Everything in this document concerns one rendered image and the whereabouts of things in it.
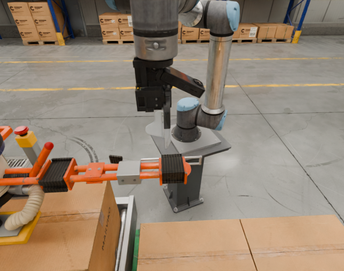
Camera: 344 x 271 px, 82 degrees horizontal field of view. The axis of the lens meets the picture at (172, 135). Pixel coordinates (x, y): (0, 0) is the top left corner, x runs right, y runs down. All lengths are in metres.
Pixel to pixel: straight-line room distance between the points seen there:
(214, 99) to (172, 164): 0.69
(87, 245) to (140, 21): 0.72
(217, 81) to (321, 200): 1.73
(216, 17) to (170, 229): 1.12
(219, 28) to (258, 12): 8.56
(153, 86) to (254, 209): 1.81
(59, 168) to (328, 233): 1.42
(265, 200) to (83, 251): 1.77
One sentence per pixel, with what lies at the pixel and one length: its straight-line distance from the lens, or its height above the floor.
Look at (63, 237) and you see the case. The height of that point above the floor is 0.95.
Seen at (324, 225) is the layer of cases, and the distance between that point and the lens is 1.57.
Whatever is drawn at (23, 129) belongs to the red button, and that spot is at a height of 1.04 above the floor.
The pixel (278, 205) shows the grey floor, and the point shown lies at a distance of 2.25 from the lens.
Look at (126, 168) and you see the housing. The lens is 0.64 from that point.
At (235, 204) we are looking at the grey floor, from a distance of 2.10.
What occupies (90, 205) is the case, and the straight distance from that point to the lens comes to 0.94.
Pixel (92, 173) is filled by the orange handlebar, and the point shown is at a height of 1.22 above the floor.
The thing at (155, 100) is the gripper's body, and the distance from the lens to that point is 0.47.
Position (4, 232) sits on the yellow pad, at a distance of 0.81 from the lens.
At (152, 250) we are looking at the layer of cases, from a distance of 1.23.
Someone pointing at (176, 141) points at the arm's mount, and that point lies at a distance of 1.44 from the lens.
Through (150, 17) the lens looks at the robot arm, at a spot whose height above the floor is 1.63.
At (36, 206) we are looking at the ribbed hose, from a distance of 0.74.
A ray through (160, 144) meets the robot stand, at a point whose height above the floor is 0.75.
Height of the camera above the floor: 1.68
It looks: 37 degrees down
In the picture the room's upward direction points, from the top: straight up
